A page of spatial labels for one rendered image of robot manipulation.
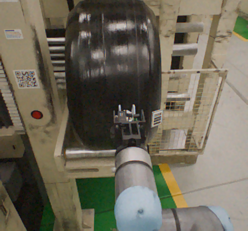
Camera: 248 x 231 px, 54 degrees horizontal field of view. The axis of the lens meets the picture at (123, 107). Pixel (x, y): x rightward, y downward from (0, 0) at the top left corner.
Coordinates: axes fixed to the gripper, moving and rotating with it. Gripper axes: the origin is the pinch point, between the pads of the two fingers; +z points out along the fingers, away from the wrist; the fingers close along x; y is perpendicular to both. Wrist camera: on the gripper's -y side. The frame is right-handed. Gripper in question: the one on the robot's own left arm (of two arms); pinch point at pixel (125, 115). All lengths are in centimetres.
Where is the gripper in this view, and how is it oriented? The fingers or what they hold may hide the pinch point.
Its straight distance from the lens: 69.3
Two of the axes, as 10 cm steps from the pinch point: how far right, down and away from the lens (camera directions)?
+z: -0.6, -5.1, 8.6
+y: -0.1, -8.6, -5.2
